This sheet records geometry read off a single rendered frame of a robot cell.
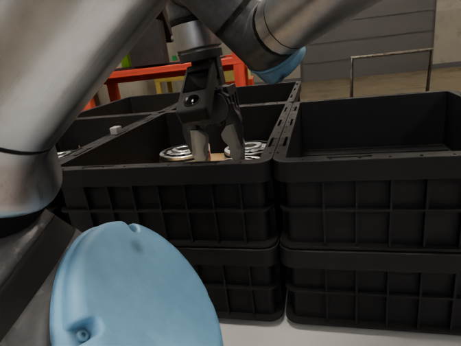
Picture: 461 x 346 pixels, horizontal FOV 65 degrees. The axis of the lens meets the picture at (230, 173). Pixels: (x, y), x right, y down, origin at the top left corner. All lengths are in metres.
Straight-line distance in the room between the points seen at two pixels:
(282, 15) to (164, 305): 0.32
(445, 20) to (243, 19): 9.97
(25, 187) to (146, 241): 0.08
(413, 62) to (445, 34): 0.89
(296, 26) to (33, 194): 0.32
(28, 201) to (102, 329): 0.06
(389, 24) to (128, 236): 9.84
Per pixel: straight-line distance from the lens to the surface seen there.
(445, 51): 10.44
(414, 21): 10.13
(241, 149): 0.60
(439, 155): 0.40
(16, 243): 0.19
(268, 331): 0.51
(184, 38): 0.59
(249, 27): 0.48
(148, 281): 0.21
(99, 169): 0.47
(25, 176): 0.17
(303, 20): 0.41
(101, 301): 0.18
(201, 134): 0.61
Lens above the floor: 1.05
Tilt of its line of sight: 19 degrees down
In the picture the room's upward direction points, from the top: 7 degrees counter-clockwise
